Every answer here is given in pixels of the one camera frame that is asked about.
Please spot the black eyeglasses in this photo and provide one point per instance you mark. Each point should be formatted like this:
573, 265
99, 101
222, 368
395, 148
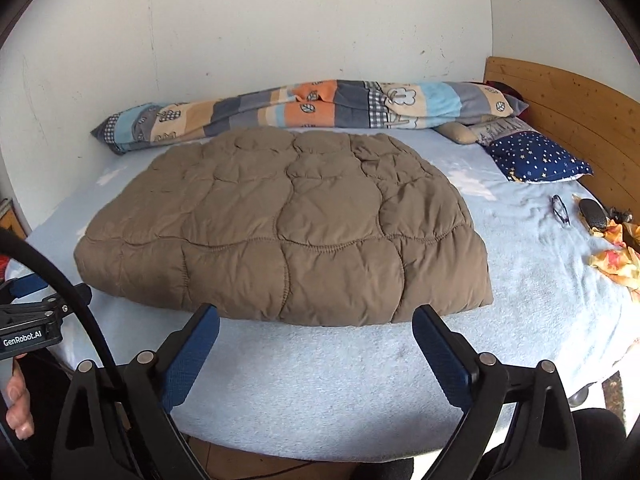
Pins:
560, 210

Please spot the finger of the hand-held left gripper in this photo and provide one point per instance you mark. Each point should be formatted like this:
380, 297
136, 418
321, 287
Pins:
27, 284
60, 300

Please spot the person's left hand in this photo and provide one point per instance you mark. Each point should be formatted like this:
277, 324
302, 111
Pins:
20, 400

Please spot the light blue bed sheet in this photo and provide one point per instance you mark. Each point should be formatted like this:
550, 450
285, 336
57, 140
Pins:
325, 385

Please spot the yellow floral cloth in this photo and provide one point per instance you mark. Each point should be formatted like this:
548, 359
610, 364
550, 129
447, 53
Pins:
617, 265

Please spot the patchwork printed blanket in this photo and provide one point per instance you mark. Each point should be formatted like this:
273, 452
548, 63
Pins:
350, 102

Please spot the wooden headboard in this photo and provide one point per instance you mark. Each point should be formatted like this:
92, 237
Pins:
575, 105

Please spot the navy star pillow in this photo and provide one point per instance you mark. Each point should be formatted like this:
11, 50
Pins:
535, 157

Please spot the brown quilted jacket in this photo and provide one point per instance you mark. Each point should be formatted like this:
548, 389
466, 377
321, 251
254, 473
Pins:
280, 220

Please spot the dark glasses case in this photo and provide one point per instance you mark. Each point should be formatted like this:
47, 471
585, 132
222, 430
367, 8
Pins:
592, 215

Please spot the small black clip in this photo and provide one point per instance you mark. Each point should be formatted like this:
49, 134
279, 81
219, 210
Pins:
620, 215

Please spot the dark red cloth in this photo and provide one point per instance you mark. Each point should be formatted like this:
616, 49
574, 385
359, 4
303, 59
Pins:
505, 89

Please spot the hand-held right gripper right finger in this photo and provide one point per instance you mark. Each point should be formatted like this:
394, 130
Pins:
442, 355

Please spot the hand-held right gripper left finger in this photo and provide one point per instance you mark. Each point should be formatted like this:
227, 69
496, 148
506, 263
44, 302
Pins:
192, 355

